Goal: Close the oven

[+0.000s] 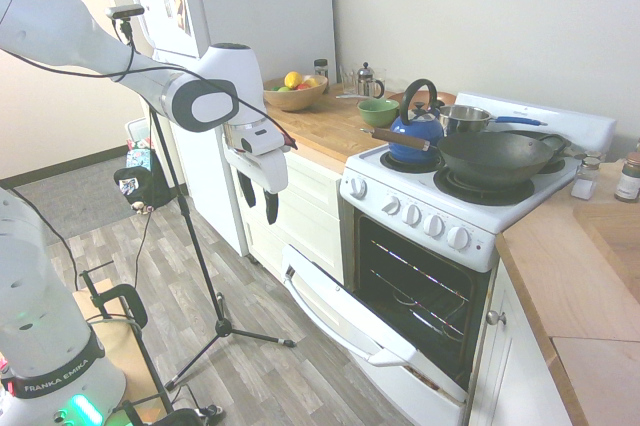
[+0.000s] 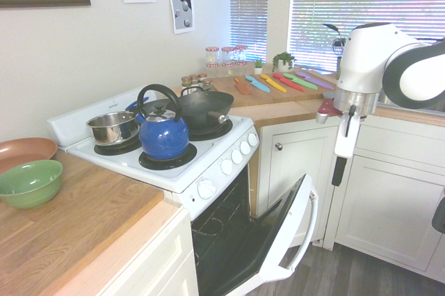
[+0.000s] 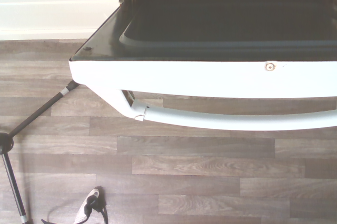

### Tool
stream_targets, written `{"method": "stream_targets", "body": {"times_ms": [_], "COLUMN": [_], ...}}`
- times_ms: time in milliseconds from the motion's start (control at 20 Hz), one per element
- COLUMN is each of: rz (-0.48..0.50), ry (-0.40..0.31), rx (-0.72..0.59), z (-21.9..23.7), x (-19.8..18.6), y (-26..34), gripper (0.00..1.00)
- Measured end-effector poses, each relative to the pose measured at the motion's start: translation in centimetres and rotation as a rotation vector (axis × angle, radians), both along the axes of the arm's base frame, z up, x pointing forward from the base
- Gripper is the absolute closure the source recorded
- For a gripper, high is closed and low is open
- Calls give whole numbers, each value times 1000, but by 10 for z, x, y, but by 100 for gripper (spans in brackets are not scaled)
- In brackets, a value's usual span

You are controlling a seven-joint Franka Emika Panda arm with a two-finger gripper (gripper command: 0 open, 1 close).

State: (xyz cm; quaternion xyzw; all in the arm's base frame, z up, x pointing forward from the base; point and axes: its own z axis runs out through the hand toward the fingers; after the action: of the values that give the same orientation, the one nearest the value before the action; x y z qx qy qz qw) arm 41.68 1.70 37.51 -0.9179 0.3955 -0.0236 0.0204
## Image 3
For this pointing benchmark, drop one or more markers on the white power strip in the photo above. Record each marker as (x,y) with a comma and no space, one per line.
(83,208)

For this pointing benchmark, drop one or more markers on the black camera tripod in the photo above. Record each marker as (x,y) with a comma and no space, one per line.
(29,118)

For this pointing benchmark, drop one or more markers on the white oven door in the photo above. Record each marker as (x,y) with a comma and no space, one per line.
(200,76)

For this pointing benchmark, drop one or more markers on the white cabinet panel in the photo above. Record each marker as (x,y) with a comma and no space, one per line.
(50,3)

